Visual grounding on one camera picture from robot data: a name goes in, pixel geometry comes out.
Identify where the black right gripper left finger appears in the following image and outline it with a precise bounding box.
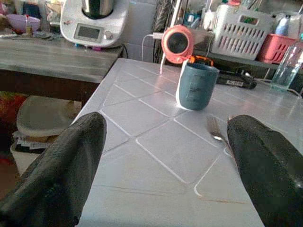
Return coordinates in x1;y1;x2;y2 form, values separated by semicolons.
0;112;107;227

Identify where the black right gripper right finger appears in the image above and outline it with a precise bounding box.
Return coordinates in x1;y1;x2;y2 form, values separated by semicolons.
226;114;303;227

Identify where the silver fork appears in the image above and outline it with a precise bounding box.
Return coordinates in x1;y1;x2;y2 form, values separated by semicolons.
206;115;234;152

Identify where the black flat device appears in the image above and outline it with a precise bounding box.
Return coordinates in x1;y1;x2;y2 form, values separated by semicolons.
216;70;258;90

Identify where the clear drinking glass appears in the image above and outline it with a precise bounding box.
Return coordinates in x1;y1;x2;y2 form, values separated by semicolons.
271;42;303;92

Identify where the white tiled table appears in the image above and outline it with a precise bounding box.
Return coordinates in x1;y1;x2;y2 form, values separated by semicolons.
78;58;303;227

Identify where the blue cup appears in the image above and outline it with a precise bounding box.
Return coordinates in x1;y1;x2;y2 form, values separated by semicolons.
175;62;220;111

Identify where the grey top wooden table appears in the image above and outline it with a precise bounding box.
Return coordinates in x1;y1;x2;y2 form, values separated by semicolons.
0;35;126;105

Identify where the pink plastic basket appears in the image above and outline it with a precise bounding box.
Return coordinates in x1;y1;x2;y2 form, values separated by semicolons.
257;33;300;65

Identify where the white plastic basket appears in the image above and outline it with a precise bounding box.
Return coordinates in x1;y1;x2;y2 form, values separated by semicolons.
211;3;273;61

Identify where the blue white bottle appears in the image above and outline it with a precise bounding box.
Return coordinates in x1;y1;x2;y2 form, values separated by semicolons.
274;15;291;36

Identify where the small bottle with red cap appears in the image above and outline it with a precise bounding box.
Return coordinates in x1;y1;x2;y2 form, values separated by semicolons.
25;15;33;35

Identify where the white kitchen machine with display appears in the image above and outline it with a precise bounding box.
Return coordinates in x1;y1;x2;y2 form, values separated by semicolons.
59;0;130;49

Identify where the translucent purple bowl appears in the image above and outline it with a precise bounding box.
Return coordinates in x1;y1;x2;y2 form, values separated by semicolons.
6;14;41;34

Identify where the pink round appliance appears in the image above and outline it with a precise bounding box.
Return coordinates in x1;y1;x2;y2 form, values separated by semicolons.
161;24;195;64

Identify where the white charger cable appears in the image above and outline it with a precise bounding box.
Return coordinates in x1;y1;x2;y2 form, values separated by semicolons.
141;34;154;62

